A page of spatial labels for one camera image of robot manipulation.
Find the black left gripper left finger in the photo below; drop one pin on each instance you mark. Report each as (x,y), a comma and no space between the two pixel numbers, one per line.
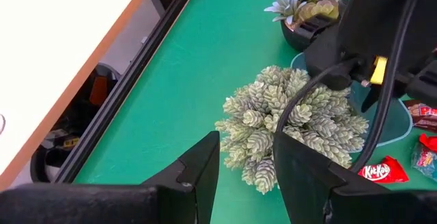
(102,203)

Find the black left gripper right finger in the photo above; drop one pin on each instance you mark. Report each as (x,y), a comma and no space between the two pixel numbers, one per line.
(307,190)

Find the brown peanut candy bar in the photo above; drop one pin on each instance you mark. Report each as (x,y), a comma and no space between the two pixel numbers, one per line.
(425,114)

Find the mixed succulents in black pot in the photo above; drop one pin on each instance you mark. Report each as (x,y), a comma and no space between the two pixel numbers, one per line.
(307,2)

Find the red KitKat bar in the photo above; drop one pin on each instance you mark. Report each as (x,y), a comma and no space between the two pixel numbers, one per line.
(379,171)
(429,141)

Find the pale succulent in patterned pot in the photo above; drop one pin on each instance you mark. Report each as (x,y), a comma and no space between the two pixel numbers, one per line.
(290,114)

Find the teal plastic basket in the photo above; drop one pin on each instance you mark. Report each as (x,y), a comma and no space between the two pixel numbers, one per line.
(399,125)

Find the green table mat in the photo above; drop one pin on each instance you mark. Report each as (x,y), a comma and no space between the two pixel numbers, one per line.
(205,63)

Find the tan wooden desk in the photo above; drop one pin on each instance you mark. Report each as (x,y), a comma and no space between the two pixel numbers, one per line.
(51,46)

